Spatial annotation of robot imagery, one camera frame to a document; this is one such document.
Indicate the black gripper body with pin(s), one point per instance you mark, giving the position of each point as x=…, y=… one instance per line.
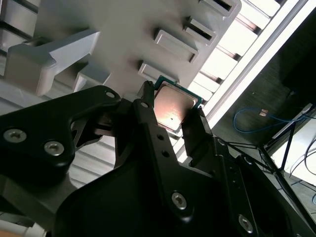
x=123, y=209

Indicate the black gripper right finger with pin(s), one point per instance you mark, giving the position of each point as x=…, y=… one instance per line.
x=197, y=138

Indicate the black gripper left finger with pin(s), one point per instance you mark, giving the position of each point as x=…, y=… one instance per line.
x=37, y=128

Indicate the silver topped CPU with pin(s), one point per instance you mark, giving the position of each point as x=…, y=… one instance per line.
x=172, y=106

